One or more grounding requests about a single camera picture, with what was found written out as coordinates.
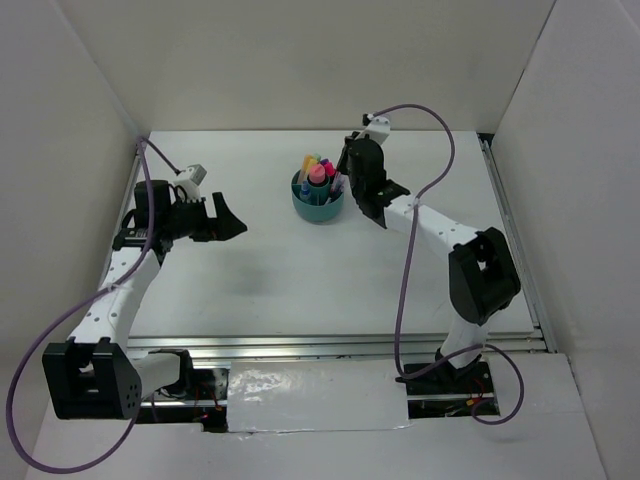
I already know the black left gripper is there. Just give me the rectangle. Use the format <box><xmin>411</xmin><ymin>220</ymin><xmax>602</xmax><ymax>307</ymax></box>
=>
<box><xmin>163</xmin><ymin>192</ymin><xmax>247</xmax><ymax>242</ymax></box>

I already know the red refill pen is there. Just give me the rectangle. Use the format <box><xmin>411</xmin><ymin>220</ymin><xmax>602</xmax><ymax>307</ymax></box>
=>
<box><xmin>334</xmin><ymin>182</ymin><xmax>345</xmax><ymax>198</ymax></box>

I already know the pink bottle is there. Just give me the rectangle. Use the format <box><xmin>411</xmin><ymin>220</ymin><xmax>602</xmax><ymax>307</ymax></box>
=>
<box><xmin>307</xmin><ymin>164</ymin><xmax>327</xmax><ymax>186</ymax></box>

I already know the yellow highlighter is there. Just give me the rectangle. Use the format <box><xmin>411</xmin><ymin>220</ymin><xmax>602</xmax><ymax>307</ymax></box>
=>
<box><xmin>298</xmin><ymin>155</ymin><xmax>314</xmax><ymax>184</ymax></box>

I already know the blue cap spray bottle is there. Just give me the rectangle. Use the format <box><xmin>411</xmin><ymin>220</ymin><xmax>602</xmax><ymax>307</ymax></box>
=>
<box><xmin>299</xmin><ymin>180</ymin><xmax>311</xmax><ymax>204</ymax></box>

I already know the red gel pen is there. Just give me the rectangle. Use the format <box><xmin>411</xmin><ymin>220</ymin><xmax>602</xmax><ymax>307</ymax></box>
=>
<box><xmin>330</xmin><ymin>171</ymin><xmax>342</xmax><ymax>192</ymax></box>

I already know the blue refill pen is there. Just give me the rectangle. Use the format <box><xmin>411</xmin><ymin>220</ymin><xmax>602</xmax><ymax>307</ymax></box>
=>
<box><xmin>327</xmin><ymin>183</ymin><xmax>344</xmax><ymax>204</ymax></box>

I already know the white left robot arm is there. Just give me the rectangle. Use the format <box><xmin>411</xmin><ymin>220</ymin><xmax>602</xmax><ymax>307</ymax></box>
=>
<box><xmin>42</xmin><ymin>180</ymin><xmax>247</xmax><ymax>420</ymax></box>

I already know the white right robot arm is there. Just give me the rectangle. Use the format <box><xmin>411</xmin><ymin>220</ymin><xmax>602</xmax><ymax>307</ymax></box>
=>
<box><xmin>338</xmin><ymin>132</ymin><xmax>521</xmax><ymax>392</ymax></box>

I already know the teal round organizer container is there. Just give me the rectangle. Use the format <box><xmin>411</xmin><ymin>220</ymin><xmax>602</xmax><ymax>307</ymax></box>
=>
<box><xmin>291</xmin><ymin>171</ymin><xmax>345</xmax><ymax>223</ymax></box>

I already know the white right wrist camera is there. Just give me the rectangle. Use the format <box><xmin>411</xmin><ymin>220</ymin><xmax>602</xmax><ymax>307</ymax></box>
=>
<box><xmin>358</xmin><ymin>114</ymin><xmax>391</xmax><ymax>146</ymax></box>

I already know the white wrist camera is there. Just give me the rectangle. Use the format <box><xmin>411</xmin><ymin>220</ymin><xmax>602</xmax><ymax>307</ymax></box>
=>
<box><xmin>173</xmin><ymin>164</ymin><xmax>207</xmax><ymax>201</ymax></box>
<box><xmin>358</xmin><ymin>114</ymin><xmax>391</xmax><ymax>146</ymax></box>

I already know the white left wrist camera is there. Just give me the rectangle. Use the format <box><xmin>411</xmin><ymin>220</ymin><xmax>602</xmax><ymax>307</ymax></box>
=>
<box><xmin>173</xmin><ymin>164</ymin><xmax>207</xmax><ymax>201</ymax></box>

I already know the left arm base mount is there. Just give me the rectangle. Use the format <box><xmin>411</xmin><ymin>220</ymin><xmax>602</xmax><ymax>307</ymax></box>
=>
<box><xmin>136</xmin><ymin>367</ymin><xmax>230</xmax><ymax>433</ymax></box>

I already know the aluminium table frame rail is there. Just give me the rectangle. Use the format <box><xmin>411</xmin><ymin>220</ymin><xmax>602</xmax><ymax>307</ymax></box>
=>
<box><xmin>79</xmin><ymin>131</ymin><xmax>559</xmax><ymax>362</ymax></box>

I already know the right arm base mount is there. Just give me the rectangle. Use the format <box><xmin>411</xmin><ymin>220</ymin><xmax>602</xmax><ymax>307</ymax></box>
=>
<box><xmin>395</xmin><ymin>360</ymin><xmax>500</xmax><ymax>419</ymax></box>

